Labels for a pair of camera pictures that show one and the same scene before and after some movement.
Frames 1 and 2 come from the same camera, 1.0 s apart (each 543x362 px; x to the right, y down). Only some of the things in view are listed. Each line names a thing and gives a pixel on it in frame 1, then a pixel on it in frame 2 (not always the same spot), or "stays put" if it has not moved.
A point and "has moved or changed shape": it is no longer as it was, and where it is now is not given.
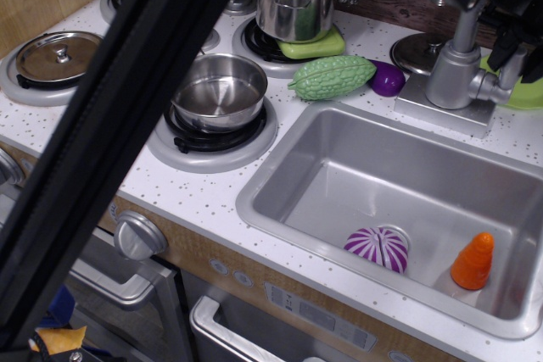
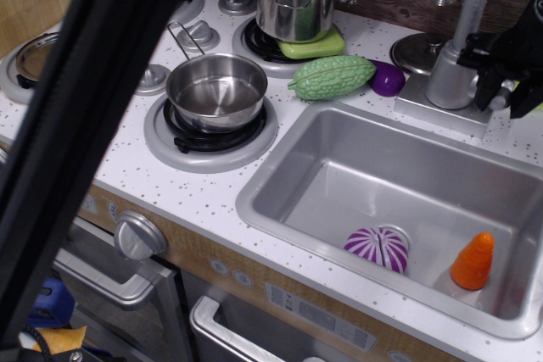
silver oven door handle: (103, 281) stays put
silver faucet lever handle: (485, 86) has moved or changed shape
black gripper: (521, 13) -> (517, 54)
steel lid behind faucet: (418, 52) stays put
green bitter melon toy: (333, 76) stays put
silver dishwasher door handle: (202, 320) stays put
